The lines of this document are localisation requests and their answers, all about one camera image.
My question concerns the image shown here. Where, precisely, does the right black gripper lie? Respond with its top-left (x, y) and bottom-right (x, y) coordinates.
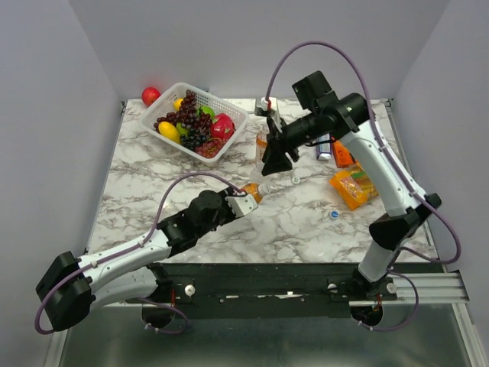
top-left (261, 110), bottom-right (322, 176)

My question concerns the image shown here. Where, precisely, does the clear plastic bottle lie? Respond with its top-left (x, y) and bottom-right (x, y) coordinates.
top-left (249, 161), bottom-right (268, 184)

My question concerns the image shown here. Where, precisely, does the small orange juice bottle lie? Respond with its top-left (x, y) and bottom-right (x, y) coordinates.
top-left (241, 183), bottom-right (270, 204)

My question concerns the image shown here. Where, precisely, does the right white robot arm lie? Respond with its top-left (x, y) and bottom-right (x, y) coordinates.
top-left (255, 71), bottom-right (442, 300)

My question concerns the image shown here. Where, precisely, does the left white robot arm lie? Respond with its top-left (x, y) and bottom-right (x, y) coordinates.
top-left (34, 187), bottom-right (257, 335)

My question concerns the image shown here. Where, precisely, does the tall orange drink bottle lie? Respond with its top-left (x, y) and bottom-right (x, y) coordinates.
top-left (254, 129), bottom-right (268, 170)

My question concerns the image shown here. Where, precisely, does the blue toothpaste box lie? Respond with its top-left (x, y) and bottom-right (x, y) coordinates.
top-left (314, 134), bottom-right (332, 161)

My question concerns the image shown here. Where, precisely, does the pink dragon fruit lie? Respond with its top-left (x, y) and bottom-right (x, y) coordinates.
top-left (209, 113), bottom-right (235, 141)

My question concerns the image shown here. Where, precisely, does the orange razor package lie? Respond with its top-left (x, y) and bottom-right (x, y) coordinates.
top-left (330, 141), bottom-right (357, 168)

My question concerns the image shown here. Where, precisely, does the black grape bunch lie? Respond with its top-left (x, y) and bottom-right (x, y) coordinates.
top-left (180, 129), bottom-right (208, 151)

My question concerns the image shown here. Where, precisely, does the orange snack bag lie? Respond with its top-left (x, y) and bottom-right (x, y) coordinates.
top-left (329, 164), bottom-right (378, 210)

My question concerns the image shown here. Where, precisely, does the green apple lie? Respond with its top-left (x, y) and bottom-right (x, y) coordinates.
top-left (198, 106), bottom-right (215, 119)

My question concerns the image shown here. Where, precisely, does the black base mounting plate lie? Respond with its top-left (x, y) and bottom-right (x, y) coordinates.
top-left (146, 263), bottom-right (397, 320)

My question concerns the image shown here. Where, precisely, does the dark purple grape bunch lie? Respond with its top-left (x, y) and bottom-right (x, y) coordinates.
top-left (154, 89), bottom-right (213, 133)

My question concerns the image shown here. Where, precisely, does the yellow lemon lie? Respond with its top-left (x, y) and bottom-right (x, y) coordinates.
top-left (173, 98), bottom-right (183, 111)

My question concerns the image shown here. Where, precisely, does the white plastic fruit basket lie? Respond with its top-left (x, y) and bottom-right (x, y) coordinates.
top-left (140, 83), bottom-right (248, 165)

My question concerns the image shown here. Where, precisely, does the red apple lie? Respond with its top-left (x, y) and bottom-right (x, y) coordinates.
top-left (141, 87), bottom-right (160, 107)

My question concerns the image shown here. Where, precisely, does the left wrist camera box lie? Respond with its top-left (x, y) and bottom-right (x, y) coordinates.
top-left (225, 193), bottom-right (258, 218)

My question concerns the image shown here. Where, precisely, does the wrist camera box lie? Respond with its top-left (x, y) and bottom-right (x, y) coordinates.
top-left (254, 97), bottom-right (280, 123)
top-left (225, 193), bottom-right (258, 218)

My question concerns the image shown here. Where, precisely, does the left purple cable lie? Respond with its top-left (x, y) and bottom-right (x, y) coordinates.
top-left (34, 171), bottom-right (245, 334)

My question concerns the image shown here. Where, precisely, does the purple cable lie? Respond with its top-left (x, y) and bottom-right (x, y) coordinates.
top-left (34, 171), bottom-right (245, 334)
top-left (264, 41), bottom-right (461, 333)

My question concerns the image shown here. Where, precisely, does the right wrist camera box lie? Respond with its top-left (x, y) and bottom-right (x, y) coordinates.
top-left (254, 97), bottom-right (280, 123)

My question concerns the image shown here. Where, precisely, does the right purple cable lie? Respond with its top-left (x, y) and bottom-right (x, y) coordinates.
top-left (264, 41), bottom-right (461, 333)

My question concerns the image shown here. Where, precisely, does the aluminium frame rail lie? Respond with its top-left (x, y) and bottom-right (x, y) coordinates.
top-left (60, 271), bottom-right (469, 307)

